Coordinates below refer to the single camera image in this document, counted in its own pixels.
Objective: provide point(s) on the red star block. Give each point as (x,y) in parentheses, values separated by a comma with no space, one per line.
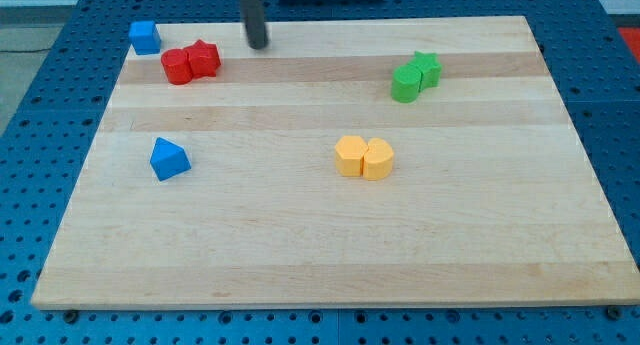
(203,58)

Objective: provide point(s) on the blue triangle block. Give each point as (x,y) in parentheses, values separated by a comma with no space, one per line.
(168,159)

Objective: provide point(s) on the yellow half-round block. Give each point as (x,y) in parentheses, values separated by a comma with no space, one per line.
(378,161)

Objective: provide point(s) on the green cylinder block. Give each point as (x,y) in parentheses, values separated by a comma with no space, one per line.
(406,81)

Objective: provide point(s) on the red cylinder block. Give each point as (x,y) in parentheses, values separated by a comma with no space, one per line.
(176,66)

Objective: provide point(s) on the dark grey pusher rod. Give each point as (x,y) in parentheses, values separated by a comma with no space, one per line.
(252,12)

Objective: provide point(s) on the blue cube block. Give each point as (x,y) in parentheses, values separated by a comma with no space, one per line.
(144,37)

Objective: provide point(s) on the green star block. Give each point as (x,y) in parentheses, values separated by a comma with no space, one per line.
(430,68)

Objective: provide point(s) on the light wooden board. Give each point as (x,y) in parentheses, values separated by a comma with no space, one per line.
(492,200)

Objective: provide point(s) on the yellow hexagon block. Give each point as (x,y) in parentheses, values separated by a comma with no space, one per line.
(349,154)

